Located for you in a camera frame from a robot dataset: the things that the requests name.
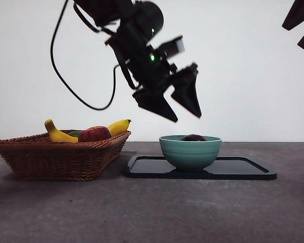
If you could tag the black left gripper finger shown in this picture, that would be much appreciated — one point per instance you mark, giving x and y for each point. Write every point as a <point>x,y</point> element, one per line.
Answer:
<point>157,106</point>
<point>190,98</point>

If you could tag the dark purple plum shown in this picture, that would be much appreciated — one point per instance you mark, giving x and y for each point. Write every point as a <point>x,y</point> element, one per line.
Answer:
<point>193,138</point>

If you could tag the teal ceramic bowl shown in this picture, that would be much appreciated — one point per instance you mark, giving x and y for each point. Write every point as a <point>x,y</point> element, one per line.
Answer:
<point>190,154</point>

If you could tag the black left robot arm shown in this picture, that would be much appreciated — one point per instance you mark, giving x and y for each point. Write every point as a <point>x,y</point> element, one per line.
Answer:
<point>142,15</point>

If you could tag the dark rectangular tray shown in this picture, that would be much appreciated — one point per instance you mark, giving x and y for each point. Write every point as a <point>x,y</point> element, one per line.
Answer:
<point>147,167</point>

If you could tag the red apple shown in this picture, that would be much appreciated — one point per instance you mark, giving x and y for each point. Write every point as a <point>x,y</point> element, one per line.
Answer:
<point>95,134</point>

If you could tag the green fruit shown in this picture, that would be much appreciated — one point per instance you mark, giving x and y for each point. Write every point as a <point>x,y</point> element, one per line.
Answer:
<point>74,133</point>

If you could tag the yellow banana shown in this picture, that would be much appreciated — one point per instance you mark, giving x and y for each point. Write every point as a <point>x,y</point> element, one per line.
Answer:
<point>58,136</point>

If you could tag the brown wicker basket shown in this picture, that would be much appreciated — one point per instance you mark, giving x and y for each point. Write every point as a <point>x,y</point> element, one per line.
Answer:
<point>55,162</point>

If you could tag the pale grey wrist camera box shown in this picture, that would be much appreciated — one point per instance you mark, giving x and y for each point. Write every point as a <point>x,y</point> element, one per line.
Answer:
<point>178,45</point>

